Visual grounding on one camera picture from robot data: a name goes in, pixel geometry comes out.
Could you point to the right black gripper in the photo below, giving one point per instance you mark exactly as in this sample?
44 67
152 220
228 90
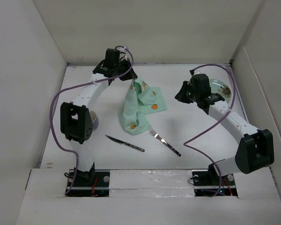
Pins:
180 95

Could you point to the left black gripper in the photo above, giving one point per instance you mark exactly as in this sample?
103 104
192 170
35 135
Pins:
131 75

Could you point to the green cartoon print cloth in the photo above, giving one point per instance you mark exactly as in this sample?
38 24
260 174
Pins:
141 99

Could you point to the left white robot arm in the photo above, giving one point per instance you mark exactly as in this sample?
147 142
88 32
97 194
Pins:
75 117

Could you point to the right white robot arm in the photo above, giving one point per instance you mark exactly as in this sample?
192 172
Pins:
255 146

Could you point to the green floral plate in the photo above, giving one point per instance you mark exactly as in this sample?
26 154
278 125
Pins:
219 87

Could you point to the purple ceramic mug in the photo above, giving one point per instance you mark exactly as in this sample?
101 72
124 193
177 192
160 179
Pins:
94 119

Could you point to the silver fork black handle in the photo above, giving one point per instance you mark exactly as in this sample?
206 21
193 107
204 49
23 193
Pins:
157 136

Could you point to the black handled table knife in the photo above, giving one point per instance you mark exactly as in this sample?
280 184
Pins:
125 143

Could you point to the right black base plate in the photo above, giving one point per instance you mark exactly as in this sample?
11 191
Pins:
204 185

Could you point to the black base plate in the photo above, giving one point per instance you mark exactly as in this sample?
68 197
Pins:
204 185
98 187

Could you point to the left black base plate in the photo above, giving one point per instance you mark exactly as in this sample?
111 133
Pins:
98 187

